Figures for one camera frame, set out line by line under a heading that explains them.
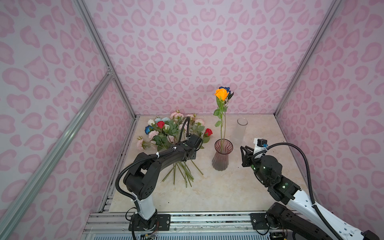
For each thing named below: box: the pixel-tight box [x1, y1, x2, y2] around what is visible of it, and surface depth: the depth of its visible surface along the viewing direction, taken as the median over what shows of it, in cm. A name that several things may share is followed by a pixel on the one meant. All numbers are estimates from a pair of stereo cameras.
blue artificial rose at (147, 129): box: [145, 125, 154, 135], surface depth 109 cm
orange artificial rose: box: [213, 88, 230, 150], surface depth 75 cm
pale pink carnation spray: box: [136, 130, 175, 151], surface depth 100 cm
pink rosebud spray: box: [186, 113, 205, 136], surface depth 112 cm
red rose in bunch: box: [156, 121, 166, 129], surface depth 106 cm
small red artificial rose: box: [202, 128, 213, 144], surface depth 107 cm
